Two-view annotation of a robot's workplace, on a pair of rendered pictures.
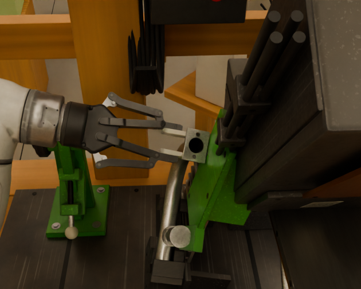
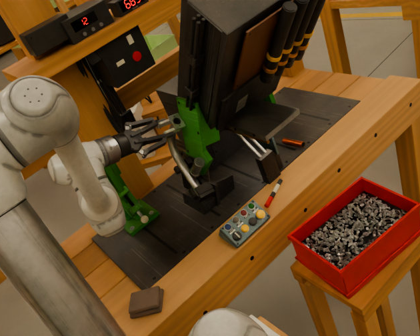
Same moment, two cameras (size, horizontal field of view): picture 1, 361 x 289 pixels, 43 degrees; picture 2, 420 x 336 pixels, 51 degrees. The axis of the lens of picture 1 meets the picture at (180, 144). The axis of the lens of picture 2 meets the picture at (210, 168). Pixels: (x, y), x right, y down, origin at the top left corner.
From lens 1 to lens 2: 0.80 m
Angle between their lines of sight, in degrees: 19
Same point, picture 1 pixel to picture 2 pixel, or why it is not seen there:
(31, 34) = not seen: hidden behind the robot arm
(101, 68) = (99, 134)
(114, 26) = (94, 107)
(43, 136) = (115, 153)
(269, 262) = (242, 165)
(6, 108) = (93, 149)
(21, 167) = (80, 233)
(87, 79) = not seen: hidden behind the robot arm
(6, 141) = (101, 165)
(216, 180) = (197, 121)
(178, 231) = (197, 160)
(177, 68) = not seen: hidden behind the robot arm
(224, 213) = (209, 138)
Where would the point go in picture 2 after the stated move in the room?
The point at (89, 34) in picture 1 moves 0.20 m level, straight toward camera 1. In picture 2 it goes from (84, 119) to (115, 125)
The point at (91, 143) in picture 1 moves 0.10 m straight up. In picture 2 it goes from (135, 147) to (120, 121)
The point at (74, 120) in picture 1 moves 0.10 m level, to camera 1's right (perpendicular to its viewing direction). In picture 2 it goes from (122, 139) to (148, 121)
